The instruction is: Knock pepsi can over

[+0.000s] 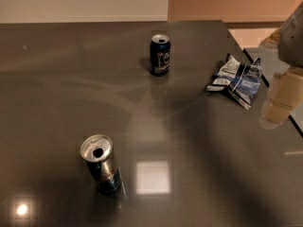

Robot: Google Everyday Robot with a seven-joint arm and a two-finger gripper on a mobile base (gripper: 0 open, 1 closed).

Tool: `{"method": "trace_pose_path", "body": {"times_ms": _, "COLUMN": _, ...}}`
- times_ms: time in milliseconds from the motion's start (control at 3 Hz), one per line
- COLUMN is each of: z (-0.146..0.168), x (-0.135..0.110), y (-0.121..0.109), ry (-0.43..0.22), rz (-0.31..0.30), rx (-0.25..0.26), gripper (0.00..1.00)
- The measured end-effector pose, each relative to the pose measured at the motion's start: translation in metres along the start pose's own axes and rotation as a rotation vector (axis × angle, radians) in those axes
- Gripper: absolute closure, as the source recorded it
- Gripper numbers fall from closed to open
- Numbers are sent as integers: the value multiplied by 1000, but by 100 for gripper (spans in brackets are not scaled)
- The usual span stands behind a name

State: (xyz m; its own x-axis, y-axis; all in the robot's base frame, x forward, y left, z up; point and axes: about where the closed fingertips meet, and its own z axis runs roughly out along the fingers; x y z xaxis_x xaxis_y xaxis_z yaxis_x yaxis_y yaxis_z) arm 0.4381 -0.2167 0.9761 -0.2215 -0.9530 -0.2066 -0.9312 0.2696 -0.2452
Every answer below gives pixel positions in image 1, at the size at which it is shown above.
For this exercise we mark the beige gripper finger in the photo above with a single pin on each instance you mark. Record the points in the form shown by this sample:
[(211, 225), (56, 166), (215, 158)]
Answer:
[(285, 93)]

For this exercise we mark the blue pepsi can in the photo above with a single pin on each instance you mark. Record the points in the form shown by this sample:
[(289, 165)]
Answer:
[(159, 54)]

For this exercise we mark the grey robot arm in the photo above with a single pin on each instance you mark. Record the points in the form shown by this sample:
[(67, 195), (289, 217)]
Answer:
[(290, 43)]

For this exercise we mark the silver blue energy drink can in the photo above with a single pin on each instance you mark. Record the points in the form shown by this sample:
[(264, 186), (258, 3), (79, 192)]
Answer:
[(97, 151)]

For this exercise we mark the crumpled blue white chip bag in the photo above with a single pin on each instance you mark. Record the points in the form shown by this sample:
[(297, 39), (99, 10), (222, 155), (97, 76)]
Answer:
[(240, 80)]

